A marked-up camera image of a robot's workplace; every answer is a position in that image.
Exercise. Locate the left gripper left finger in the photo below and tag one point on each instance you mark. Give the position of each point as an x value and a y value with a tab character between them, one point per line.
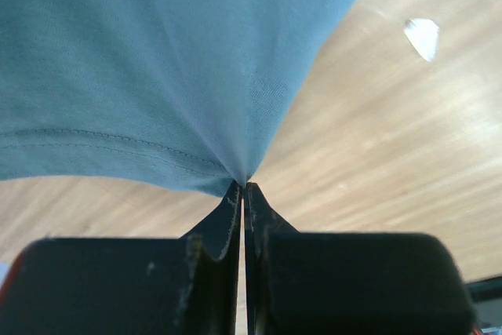
129	286

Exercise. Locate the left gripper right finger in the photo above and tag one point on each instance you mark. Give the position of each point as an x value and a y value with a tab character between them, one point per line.
348	283

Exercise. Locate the grey-blue t shirt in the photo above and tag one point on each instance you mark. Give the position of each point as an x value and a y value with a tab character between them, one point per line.
183	94

